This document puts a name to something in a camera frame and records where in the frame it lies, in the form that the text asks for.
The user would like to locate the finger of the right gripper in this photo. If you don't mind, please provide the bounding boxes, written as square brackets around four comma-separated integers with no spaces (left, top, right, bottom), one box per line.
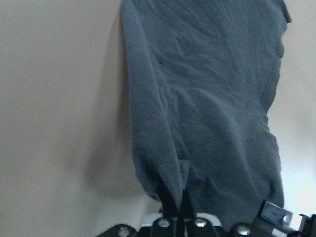
[259,201,306,232]

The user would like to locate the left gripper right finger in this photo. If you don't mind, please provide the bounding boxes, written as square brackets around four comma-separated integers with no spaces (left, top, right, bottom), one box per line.
[178,190,195,220]

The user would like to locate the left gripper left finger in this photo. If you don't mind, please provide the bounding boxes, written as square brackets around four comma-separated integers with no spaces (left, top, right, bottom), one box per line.
[160,183,178,219]

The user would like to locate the black t-shirt with logo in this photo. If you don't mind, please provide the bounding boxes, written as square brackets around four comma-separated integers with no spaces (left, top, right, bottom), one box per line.
[122,0,291,229]

